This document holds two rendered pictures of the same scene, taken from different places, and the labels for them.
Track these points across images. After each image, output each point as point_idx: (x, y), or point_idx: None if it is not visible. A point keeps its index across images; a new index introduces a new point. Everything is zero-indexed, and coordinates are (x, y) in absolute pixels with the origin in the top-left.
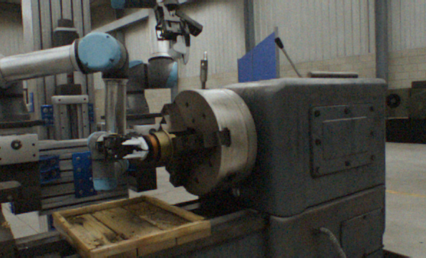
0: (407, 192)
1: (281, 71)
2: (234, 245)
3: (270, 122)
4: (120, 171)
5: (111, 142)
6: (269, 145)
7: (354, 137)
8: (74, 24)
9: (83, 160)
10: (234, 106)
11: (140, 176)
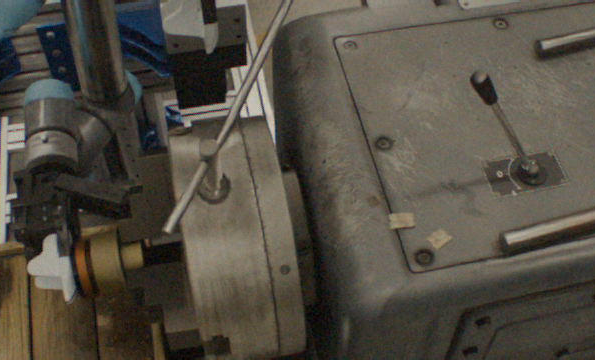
0: None
1: None
2: None
3: (338, 335)
4: (106, 142)
5: (16, 237)
6: (334, 350)
7: None
8: None
9: (62, 37)
10: (259, 282)
11: (184, 85)
